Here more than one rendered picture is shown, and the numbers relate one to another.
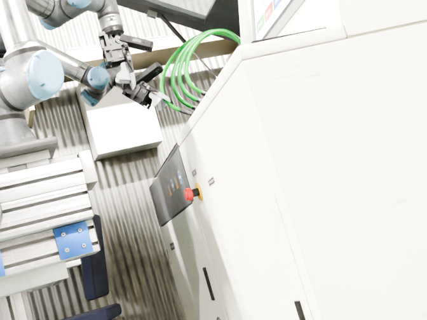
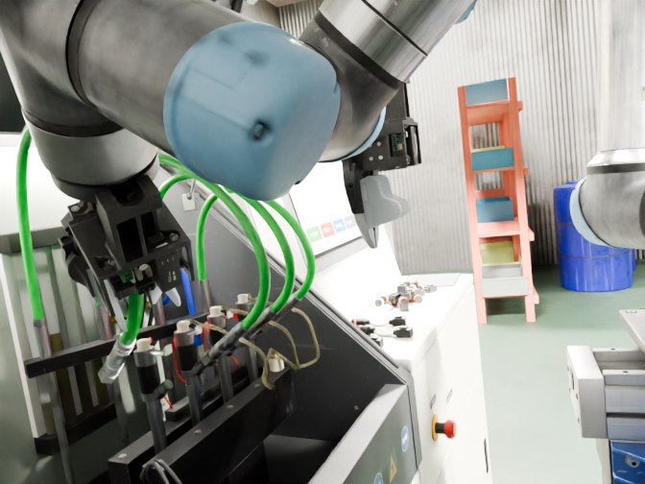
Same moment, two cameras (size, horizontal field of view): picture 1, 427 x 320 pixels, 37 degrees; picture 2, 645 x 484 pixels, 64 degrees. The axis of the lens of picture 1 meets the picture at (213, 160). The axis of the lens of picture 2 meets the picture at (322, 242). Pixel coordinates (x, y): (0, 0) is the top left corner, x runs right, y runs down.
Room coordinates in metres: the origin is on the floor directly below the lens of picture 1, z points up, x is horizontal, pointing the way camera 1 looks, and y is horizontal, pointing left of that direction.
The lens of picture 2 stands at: (2.55, 0.57, 1.31)
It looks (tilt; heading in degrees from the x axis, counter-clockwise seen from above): 7 degrees down; 221
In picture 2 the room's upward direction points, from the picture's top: 7 degrees counter-clockwise
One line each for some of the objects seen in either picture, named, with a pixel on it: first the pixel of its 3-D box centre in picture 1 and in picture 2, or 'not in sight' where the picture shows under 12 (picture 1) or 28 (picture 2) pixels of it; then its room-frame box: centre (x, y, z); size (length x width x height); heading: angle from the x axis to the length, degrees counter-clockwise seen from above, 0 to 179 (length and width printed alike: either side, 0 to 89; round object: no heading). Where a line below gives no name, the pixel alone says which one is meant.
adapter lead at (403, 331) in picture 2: not in sight; (383, 330); (1.71, -0.03, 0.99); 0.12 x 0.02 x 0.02; 102
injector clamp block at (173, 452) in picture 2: not in sight; (220, 449); (2.09, -0.10, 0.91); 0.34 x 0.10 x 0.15; 16
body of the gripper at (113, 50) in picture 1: (115, 47); (375, 125); (2.01, 0.21, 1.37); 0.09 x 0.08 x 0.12; 106
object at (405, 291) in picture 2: not in sight; (406, 291); (1.46, -0.13, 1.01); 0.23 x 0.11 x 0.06; 16
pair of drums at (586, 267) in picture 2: not in sight; (596, 229); (-3.06, -0.74, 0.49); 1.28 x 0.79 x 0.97; 21
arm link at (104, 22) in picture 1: (111, 25); not in sight; (2.01, 0.20, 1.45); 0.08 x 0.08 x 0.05
